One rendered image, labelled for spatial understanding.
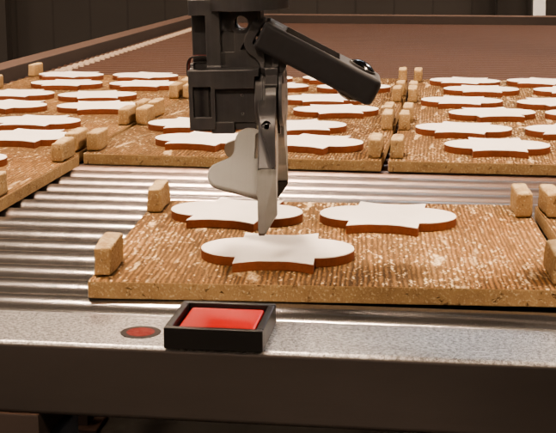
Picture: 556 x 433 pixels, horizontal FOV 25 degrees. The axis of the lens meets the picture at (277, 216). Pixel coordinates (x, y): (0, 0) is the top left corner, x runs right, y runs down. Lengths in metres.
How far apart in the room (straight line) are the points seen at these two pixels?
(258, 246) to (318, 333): 0.18
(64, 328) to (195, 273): 0.14
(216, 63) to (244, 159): 0.09
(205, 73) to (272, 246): 0.18
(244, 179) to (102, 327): 0.17
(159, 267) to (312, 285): 0.15
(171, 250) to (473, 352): 0.34
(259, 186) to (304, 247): 0.11
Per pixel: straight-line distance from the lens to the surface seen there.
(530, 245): 1.21
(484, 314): 1.04
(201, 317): 0.98
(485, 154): 1.71
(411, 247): 1.18
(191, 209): 1.31
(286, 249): 1.13
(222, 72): 1.08
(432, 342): 0.97
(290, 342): 0.97
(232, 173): 1.07
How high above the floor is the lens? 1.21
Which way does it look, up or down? 12 degrees down
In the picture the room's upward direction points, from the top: straight up
